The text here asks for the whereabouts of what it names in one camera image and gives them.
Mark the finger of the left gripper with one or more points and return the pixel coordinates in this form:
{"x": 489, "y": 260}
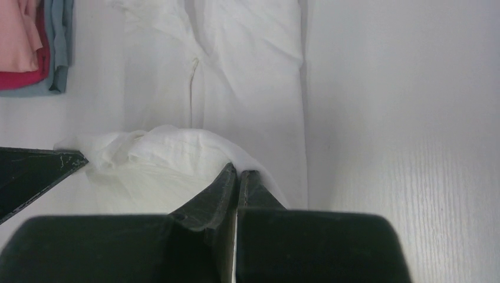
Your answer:
{"x": 27, "y": 174}

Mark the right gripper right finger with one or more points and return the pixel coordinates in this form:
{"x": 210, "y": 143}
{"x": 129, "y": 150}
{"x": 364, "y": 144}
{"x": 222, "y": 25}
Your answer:
{"x": 275, "y": 244}

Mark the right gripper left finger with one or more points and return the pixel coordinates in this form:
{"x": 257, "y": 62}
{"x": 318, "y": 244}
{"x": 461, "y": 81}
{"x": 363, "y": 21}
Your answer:
{"x": 178, "y": 247}

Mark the white t shirt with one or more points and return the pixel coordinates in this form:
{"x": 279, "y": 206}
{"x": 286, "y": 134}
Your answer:
{"x": 206, "y": 84}

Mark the folded red t shirt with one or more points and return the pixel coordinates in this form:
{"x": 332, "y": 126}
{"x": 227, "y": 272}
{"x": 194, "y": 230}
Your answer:
{"x": 12, "y": 81}

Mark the folded pink t shirt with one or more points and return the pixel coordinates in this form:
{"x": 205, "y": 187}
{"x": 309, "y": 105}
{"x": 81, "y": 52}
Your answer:
{"x": 20, "y": 39}

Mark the folded teal t shirt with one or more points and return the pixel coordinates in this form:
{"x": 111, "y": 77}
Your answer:
{"x": 58, "y": 17}

